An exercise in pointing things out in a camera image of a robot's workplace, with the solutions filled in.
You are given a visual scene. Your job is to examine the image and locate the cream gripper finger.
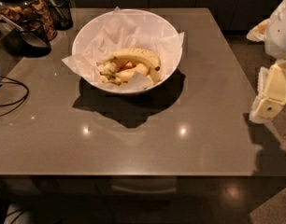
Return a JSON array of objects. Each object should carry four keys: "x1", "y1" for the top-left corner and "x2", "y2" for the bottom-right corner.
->
[
  {"x1": 249, "y1": 60, "x2": 286, "y2": 124},
  {"x1": 247, "y1": 19, "x2": 269, "y2": 42}
]

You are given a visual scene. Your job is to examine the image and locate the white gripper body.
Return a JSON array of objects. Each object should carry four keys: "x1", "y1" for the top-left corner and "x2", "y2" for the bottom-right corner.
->
[{"x1": 265, "y1": 0, "x2": 286, "y2": 60}]

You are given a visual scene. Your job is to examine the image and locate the large yellow banana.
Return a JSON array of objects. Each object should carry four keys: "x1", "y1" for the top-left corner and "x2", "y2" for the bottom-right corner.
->
[{"x1": 96, "y1": 47, "x2": 161, "y2": 71}]

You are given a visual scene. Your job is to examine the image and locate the white bowl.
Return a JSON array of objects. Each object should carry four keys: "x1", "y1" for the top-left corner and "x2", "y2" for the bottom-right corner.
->
[{"x1": 71, "y1": 8, "x2": 183, "y2": 96}]

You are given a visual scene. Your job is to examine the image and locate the lower yellow banana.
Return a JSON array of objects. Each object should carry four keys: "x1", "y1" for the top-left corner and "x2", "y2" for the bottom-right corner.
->
[{"x1": 99, "y1": 62, "x2": 160, "y2": 86}]

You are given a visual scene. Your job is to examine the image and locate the small yellow banana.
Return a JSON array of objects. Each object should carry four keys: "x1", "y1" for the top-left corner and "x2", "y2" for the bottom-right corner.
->
[{"x1": 97, "y1": 60, "x2": 127, "y2": 75}]

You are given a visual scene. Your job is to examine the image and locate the white paper liner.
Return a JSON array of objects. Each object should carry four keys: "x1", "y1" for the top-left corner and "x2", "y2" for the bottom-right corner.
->
[{"x1": 61, "y1": 6, "x2": 185, "y2": 93}]

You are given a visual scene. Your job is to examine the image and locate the black mesh pen holder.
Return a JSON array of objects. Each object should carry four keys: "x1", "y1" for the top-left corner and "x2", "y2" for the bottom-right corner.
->
[{"x1": 48, "y1": 0, "x2": 73, "y2": 31}]

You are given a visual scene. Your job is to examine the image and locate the black mesh cup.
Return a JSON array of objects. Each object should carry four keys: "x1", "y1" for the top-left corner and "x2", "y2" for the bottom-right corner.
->
[{"x1": 3, "y1": 20, "x2": 51, "y2": 57}]

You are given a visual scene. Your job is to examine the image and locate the glass snack jar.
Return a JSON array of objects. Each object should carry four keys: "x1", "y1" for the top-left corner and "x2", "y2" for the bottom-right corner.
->
[{"x1": 0, "y1": 0, "x2": 57, "y2": 40}]

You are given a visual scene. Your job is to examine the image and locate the black cable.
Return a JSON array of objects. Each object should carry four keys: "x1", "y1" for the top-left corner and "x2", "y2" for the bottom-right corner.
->
[{"x1": 0, "y1": 74, "x2": 30, "y2": 119}]

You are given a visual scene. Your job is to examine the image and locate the metal spoon handle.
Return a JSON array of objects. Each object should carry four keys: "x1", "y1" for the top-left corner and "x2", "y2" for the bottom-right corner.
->
[{"x1": 0, "y1": 13, "x2": 24, "y2": 32}]

